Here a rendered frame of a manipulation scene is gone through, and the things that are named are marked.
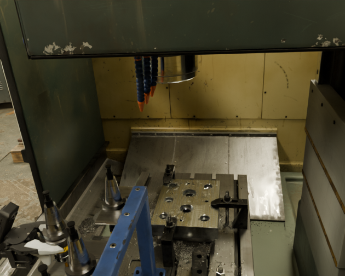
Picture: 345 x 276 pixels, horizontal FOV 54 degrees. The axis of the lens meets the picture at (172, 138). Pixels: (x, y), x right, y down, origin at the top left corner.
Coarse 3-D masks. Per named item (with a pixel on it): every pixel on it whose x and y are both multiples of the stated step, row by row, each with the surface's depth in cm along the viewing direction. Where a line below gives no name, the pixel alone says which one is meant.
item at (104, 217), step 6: (102, 210) 86; (108, 210) 86; (114, 210) 86; (96, 216) 84; (102, 216) 84; (108, 216) 84; (114, 216) 84; (96, 222) 82; (102, 222) 82; (108, 222) 82; (114, 222) 82
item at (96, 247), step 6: (84, 240) 77; (90, 240) 76; (96, 240) 76; (102, 240) 77; (90, 246) 75; (96, 246) 75; (102, 246) 75; (90, 252) 73; (96, 252) 73; (96, 258) 72
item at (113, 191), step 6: (108, 180) 85; (114, 180) 86; (108, 186) 85; (114, 186) 86; (108, 192) 86; (114, 192) 86; (108, 198) 86; (114, 198) 86; (120, 198) 88; (108, 204) 87; (114, 204) 87
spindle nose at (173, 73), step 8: (160, 56) 83; (168, 56) 83; (176, 56) 83; (184, 56) 84; (192, 56) 86; (160, 64) 84; (168, 64) 84; (176, 64) 84; (184, 64) 85; (192, 64) 87; (160, 72) 85; (168, 72) 85; (176, 72) 85; (184, 72) 86; (192, 72) 88; (160, 80) 86; (168, 80) 86; (176, 80) 86; (184, 80) 87
